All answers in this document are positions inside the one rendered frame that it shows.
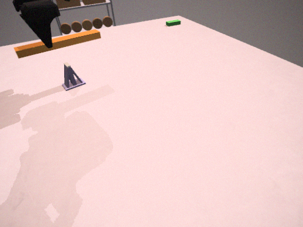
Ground green rectangular block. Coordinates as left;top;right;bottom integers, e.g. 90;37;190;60
166;20;181;26

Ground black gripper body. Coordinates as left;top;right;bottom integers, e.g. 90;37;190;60
13;0;60;23

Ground orange bar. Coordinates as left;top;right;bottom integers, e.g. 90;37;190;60
14;29;101;58

